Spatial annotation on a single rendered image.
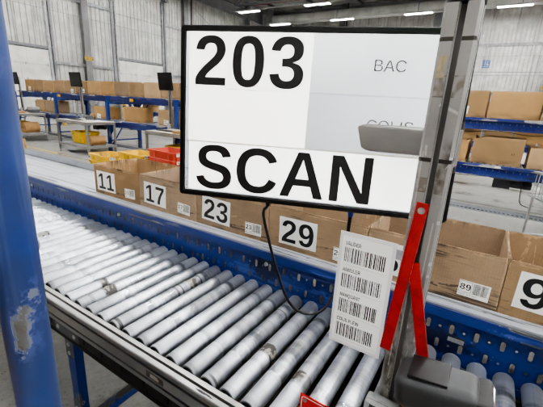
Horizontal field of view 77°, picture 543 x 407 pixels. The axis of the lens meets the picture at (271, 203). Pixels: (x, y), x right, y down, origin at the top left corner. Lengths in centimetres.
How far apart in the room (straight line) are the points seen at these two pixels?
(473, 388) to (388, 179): 32
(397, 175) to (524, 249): 89
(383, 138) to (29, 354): 52
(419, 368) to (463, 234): 93
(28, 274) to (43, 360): 7
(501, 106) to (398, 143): 503
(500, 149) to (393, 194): 478
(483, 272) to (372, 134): 68
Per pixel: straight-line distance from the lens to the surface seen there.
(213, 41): 67
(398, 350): 62
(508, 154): 538
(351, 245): 55
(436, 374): 56
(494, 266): 116
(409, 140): 59
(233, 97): 64
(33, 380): 31
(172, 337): 113
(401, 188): 62
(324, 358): 108
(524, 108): 562
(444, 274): 118
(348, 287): 57
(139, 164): 232
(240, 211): 143
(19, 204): 26
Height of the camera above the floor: 143
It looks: 16 degrees down
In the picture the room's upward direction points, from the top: 3 degrees clockwise
